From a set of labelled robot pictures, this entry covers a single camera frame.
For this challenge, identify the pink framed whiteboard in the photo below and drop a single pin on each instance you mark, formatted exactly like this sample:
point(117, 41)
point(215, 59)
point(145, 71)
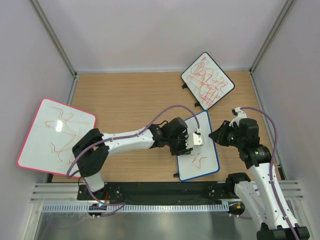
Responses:
point(55, 129)

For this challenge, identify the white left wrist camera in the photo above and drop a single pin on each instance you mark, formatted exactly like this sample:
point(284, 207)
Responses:
point(194, 139)

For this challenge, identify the aluminium frame rail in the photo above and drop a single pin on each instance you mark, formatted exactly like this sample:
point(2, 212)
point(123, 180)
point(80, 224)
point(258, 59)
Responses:
point(65, 192)

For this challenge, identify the black framed whiteboard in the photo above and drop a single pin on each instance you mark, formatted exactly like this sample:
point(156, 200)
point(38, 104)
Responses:
point(207, 82)

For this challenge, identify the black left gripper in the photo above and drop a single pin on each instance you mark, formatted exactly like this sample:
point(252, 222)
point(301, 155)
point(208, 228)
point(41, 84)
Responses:
point(182, 150)

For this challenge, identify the grey slotted cable duct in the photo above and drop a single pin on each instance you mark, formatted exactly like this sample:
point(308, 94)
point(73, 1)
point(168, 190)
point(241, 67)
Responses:
point(96, 208)

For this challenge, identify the blue framed whiteboard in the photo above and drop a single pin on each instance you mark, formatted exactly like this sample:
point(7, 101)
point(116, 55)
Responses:
point(203, 159)

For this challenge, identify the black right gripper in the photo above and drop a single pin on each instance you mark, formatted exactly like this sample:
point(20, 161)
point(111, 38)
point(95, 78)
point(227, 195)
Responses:
point(218, 135)

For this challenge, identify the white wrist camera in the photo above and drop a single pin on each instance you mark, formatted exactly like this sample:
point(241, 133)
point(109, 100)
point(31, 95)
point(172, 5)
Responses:
point(194, 139)
point(239, 114)

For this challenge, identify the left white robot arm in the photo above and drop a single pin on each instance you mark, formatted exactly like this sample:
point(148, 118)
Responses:
point(92, 150)

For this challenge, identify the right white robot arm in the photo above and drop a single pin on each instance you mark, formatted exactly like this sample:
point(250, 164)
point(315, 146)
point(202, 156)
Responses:
point(263, 198)

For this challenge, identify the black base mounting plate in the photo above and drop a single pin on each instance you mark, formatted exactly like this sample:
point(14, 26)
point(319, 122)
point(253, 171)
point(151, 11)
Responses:
point(208, 189)

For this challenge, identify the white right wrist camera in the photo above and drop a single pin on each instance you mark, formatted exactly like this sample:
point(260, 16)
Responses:
point(239, 114)

